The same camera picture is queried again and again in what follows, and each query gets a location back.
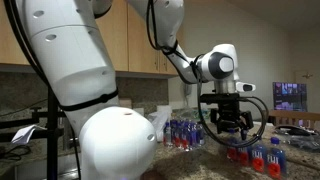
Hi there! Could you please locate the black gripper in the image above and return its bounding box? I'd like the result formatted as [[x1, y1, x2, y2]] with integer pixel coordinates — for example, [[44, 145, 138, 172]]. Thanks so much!
[[209, 102, 255, 141]]

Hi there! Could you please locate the shrink-wrapped water bottle pack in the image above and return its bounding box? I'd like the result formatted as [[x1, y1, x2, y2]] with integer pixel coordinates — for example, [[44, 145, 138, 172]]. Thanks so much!
[[162, 118, 206, 152]]

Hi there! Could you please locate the wooden dining chair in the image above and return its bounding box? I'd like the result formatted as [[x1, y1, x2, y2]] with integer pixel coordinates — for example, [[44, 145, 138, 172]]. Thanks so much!
[[266, 109, 320, 132]]

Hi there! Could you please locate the television screen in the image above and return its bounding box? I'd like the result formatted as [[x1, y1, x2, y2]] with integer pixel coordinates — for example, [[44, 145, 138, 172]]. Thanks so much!
[[272, 81, 308, 113]]

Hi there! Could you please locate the white plastic bag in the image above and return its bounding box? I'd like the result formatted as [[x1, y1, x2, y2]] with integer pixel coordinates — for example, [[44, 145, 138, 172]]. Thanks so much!
[[146, 105, 173, 134]]

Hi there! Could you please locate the clear plastic bag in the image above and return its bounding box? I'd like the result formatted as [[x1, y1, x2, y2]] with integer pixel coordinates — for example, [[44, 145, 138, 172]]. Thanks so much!
[[273, 124, 320, 153]]

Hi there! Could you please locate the black stand pole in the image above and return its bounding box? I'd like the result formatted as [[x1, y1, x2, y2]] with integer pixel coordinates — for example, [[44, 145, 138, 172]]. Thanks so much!
[[46, 87, 60, 180]]

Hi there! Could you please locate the white folded paper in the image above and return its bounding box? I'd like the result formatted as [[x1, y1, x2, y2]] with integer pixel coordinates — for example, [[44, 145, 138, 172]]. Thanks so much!
[[10, 124, 48, 145]]

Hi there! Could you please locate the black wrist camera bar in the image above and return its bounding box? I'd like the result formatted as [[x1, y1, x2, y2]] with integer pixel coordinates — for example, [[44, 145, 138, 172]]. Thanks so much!
[[199, 93, 242, 104]]

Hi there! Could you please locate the black velcro strap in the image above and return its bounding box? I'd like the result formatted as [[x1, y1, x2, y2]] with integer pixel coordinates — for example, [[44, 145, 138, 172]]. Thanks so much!
[[59, 89, 120, 112], [162, 39, 183, 58]]

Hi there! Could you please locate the wooden wall cabinet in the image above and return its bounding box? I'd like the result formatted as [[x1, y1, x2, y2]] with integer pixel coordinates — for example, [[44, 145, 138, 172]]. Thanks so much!
[[0, 0, 186, 77]]

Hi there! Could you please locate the black base cable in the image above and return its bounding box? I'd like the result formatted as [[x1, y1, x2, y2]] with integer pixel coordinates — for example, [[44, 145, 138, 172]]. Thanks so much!
[[3, 0, 83, 180]]

